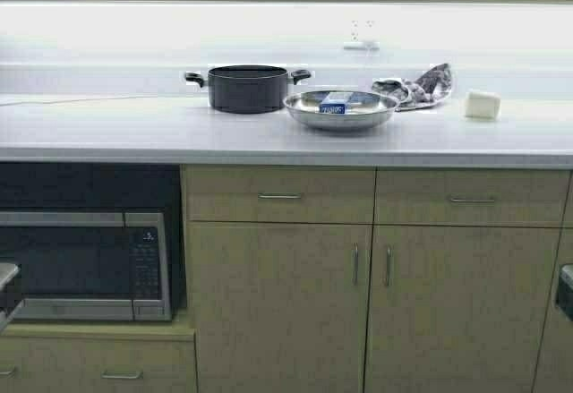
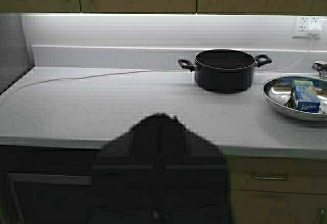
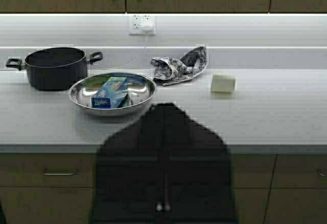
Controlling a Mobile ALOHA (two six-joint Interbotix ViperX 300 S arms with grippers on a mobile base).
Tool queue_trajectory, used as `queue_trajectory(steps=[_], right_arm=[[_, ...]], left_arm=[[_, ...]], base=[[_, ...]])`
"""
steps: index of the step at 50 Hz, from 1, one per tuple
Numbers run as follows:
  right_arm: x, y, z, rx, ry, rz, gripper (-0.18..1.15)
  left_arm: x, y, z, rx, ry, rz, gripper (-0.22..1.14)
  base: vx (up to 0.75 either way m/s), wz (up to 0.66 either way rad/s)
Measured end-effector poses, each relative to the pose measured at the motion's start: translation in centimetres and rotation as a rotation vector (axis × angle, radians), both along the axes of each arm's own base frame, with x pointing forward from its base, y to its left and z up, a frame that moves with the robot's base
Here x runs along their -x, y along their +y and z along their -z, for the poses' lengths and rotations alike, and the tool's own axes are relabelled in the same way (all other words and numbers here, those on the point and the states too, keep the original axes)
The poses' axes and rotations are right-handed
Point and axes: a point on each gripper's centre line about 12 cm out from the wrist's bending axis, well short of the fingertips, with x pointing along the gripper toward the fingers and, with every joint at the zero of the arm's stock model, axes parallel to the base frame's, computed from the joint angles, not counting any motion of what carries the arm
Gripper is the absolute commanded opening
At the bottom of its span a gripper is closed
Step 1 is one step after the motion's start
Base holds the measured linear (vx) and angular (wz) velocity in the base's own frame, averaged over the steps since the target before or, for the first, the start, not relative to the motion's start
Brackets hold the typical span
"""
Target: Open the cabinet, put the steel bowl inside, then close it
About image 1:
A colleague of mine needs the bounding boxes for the stainless steel microwave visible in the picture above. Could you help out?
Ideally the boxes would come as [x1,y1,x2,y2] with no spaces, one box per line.
[1,210,173,321]

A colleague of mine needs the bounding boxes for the drawer below microwave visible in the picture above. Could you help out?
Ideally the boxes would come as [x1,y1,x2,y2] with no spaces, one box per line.
[1,337,198,392]

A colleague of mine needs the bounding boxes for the cream plastic cup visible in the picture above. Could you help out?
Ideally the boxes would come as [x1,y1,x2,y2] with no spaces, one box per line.
[465,90,501,120]

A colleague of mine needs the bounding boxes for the stainless steel bowl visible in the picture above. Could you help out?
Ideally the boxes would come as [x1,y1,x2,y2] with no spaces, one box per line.
[283,90,398,132]

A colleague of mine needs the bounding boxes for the left lower cabinet door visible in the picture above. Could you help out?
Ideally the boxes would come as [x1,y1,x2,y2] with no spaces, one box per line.
[186,222,371,392]

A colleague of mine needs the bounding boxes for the blue Ziploc box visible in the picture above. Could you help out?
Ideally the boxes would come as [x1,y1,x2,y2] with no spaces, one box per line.
[319,91,353,115]

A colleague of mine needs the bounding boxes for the cabinet door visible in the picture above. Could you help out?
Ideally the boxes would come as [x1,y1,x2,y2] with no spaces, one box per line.
[186,222,371,392]
[365,226,559,392]

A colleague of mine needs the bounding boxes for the right lower drawer front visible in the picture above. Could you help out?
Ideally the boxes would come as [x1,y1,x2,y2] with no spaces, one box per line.
[375,169,569,227]

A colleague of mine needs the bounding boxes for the black cooking pot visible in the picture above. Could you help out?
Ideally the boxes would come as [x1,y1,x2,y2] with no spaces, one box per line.
[184,64,312,114]

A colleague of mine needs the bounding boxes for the left lower drawer front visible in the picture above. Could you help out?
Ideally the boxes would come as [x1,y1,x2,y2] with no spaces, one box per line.
[182,165,375,224]

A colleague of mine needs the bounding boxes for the white charging cable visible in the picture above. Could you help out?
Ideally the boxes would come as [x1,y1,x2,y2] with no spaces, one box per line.
[0,94,162,107]

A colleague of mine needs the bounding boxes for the grey patterned dish towel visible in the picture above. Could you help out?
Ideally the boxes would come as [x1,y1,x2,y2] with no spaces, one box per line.
[372,63,453,112]

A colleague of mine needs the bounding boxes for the white power adapter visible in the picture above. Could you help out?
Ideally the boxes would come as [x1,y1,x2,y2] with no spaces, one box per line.
[362,40,380,51]

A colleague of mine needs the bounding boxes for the white wall outlet plate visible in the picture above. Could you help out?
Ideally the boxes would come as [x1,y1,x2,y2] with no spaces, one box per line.
[343,19,380,52]

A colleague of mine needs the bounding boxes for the right lower cabinet door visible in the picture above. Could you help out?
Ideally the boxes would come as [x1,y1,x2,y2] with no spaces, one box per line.
[365,226,559,392]

